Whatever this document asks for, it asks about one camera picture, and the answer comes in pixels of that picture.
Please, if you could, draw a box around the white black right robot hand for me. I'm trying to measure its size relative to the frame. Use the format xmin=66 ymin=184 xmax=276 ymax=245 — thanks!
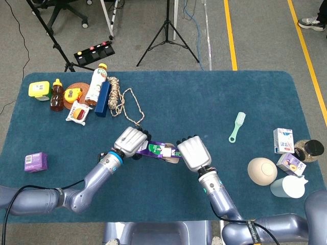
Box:
xmin=176 ymin=135 xmax=213 ymax=172

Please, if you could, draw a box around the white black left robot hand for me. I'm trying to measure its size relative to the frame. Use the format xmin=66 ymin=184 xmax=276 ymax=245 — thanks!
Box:
xmin=113 ymin=127 xmax=152 ymax=160

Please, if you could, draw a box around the purple toothpaste carton box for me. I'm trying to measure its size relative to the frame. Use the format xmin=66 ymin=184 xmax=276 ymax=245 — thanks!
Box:
xmin=136 ymin=140 xmax=183 ymax=164

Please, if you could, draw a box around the purple white toothpaste tube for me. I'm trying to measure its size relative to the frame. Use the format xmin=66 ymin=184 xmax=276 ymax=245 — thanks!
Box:
xmin=160 ymin=148 xmax=182 ymax=158

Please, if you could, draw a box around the navy blue rectangular box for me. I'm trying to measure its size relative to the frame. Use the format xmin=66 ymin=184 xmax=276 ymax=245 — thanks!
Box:
xmin=94 ymin=81 xmax=112 ymax=118

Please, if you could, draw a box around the small purple box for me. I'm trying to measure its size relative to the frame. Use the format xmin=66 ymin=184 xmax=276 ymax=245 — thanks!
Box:
xmin=24 ymin=152 xmax=49 ymax=174

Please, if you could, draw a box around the blue carpet table mat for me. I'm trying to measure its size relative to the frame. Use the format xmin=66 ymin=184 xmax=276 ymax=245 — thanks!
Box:
xmin=0 ymin=70 xmax=327 ymax=224

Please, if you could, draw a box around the mint green scrubbing brush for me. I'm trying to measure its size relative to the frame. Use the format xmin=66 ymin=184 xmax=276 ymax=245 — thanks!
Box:
xmin=228 ymin=111 xmax=247 ymax=143

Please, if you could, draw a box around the white snack packet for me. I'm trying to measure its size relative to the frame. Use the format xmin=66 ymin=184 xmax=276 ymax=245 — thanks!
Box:
xmin=65 ymin=100 xmax=90 ymax=126

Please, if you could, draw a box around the white drink bottle yellow cap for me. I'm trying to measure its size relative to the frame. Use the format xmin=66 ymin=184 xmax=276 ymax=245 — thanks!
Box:
xmin=84 ymin=63 xmax=108 ymax=107

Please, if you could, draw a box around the beige bowl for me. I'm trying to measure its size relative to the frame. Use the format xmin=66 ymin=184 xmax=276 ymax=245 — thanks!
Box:
xmin=247 ymin=157 xmax=278 ymax=186

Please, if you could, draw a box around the brown woven coaster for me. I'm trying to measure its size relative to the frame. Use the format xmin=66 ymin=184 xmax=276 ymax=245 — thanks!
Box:
xmin=63 ymin=82 xmax=90 ymax=110

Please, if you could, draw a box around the yellow lidded jar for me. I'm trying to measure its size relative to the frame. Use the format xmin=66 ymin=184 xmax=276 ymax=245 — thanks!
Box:
xmin=63 ymin=88 xmax=83 ymax=105

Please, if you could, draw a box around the amber honey bottle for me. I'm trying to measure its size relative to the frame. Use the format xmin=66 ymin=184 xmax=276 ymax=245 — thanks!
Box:
xmin=50 ymin=78 xmax=64 ymax=112

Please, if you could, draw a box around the blue grey robot torso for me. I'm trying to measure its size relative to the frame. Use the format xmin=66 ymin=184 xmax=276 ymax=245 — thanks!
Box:
xmin=102 ymin=220 xmax=213 ymax=245

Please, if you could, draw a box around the white blue carton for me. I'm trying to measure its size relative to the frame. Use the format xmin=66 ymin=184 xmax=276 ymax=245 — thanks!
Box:
xmin=273 ymin=128 xmax=295 ymax=155

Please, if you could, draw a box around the purple white plum carton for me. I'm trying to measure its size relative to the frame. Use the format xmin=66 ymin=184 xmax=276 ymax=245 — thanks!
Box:
xmin=276 ymin=152 xmax=307 ymax=177

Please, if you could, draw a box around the black foot pedal panel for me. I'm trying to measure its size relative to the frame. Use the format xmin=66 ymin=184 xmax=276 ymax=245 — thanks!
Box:
xmin=74 ymin=40 xmax=115 ymax=65

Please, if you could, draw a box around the yellow lidded green container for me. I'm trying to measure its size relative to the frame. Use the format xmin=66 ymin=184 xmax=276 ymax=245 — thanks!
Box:
xmin=28 ymin=81 xmax=51 ymax=102

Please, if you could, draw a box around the glass jar black lid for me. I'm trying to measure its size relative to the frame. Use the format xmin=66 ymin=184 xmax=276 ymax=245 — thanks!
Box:
xmin=293 ymin=139 xmax=325 ymax=163

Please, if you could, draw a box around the black light stand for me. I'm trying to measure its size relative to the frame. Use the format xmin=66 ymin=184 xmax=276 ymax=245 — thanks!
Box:
xmin=25 ymin=0 xmax=95 ymax=72

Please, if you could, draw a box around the black tripod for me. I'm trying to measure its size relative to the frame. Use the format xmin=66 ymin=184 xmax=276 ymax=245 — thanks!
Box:
xmin=136 ymin=0 xmax=200 ymax=67

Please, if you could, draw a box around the black office chair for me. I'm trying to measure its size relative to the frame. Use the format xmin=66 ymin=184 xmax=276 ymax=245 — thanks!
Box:
xmin=32 ymin=0 xmax=89 ymax=36

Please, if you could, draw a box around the grey white sneaker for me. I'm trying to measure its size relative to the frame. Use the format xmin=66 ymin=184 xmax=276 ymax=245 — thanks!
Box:
xmin=297 ymin=16 xmax=326 ymax=32

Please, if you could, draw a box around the dark trouser leg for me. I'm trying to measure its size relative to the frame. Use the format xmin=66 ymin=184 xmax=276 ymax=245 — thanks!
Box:
xmin=316 ymin=0 xmax=327 ymax=23

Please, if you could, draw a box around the braided beige rope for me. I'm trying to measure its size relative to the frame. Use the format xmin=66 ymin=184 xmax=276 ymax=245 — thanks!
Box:
xmin=107 ymin=76 xmax=145 ymax=127

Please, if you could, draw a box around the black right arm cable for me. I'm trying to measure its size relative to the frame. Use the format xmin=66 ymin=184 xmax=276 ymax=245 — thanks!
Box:
xmin=209 ymin=201 xmax=282 ymax=245

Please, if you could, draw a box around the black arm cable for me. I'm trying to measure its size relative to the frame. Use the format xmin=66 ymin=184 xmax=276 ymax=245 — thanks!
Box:
xmin=0 ymin=180 xmax=85 ymax=245
xmin=209 ymin=201 xmax=282 ymax=245

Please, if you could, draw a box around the white metal frame leg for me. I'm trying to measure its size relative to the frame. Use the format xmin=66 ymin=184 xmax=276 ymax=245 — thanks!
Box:
xmin=99 ymin=0 xmax=120 ymax=40

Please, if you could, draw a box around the blue floor cable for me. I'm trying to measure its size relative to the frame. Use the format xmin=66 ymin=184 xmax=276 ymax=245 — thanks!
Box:
xmin=183 ymin=0 xmax=205 ymax=71

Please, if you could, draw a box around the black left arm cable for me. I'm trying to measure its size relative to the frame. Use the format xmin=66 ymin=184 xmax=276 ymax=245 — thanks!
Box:
xmin=0 ymin=180 xmax=85 ymax=245

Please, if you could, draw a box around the white upright post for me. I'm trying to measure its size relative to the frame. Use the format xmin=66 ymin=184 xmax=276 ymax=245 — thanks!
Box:
xmin=173 ymin=0 xmax=179 ymax=41

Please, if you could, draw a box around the thin black floor cable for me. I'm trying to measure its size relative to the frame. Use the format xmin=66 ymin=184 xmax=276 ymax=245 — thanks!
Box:
xmin=0 ymin=0 xmax=31 ymax=114

